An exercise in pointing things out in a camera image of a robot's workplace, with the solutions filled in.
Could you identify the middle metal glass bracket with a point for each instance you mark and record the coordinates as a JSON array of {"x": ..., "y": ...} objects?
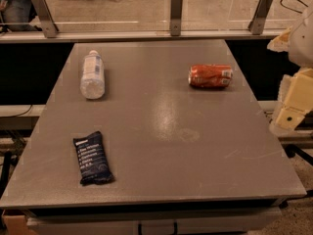
[{"x": 176, "y": 7}]

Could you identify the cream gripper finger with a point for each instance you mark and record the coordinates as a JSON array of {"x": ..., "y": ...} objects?
[
  {"x": 295, "y": 101},
  {"x": 281, "y": 42}
]

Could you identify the dark blue snack bar packet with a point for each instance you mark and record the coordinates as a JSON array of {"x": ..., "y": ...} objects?
[{"x": 92, "y": 160}]

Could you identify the red coke can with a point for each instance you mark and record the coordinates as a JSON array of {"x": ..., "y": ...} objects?
[{"x": 210, "y": 76}]

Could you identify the clear plastic water bottle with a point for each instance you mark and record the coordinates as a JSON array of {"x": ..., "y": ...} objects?
[{"x": 92, "y": 82}]

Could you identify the seated person in jeans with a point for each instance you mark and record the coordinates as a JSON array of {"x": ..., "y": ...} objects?
[{"x": 15, "y": 14}]

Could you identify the left metal glass bracket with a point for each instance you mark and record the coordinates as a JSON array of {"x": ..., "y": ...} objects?
[{"x": 48, "y": 26}]

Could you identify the right metal glass bracket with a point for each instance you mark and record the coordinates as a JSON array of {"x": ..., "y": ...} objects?
[{"x": 258, "y": 21}]

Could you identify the metal glass bracket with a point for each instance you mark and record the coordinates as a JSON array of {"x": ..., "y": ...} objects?
[
  {"x": 176, "y": 7},
  {"x": 258, "y": 21},
  {"x": 48, "y": 26}
]

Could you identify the cardboard box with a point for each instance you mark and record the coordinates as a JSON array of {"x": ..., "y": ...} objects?
[{"x": 15, "y": 222}]

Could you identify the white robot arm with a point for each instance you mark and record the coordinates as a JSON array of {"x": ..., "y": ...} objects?
[{"x": 301, "y": 40}]

